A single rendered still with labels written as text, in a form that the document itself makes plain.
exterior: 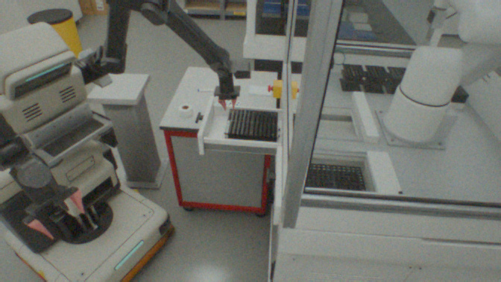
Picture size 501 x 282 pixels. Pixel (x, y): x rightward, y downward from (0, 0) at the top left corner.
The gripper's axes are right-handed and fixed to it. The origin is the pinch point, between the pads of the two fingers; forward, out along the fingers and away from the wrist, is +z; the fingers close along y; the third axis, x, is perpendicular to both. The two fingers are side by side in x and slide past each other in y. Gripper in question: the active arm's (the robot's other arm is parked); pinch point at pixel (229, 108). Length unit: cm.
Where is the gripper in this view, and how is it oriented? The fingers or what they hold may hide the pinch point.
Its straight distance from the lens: 129.7
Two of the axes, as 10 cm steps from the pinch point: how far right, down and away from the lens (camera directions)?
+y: 10.0, 0.0, -0.8
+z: 0.5, 7.4, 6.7
